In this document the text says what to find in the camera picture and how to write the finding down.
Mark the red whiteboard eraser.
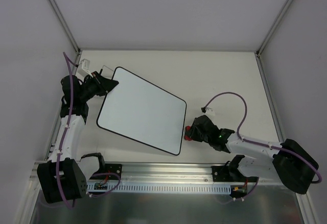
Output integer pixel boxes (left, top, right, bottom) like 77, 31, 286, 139
184, 126, 193, 141

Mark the white board with black frame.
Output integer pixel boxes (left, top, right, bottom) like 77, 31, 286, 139
97, 67, 187, 156

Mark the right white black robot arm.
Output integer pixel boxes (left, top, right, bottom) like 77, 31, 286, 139
184, 115, 319, 194

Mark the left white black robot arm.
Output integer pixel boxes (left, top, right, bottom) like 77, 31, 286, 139
37, 71, 119, 208

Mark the wire whiteboard stand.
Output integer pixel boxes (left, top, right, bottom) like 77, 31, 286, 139
99, 65, 114, 79

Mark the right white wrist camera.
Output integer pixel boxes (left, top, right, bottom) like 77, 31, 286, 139
204, 107, 216, 116

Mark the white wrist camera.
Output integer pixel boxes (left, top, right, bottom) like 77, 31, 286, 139
77, 59, 91, 77
204, 107, 216, 116

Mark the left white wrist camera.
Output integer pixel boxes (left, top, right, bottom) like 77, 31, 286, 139
77, 59, 91, 77

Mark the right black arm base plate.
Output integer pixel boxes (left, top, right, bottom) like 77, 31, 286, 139
211, 165, 258, 183

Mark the aluminium mounting rail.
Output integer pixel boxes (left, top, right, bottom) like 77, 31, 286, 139
29, 160, 306, 184

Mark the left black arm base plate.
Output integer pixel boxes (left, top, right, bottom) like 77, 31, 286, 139
105, 163, 123, 180

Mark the left aluminium frame post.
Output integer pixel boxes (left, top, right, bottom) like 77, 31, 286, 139
47, 0, 80, 53

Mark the aluminium frame post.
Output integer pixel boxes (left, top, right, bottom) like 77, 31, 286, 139
47, 0, 80, 53
256, 0, 294, 57

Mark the white slotted cable duct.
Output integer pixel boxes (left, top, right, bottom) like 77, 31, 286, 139
87, 182, 231, 195

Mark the right aluminium frame post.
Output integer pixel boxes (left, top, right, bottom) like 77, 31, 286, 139
256, 0, 294, 57

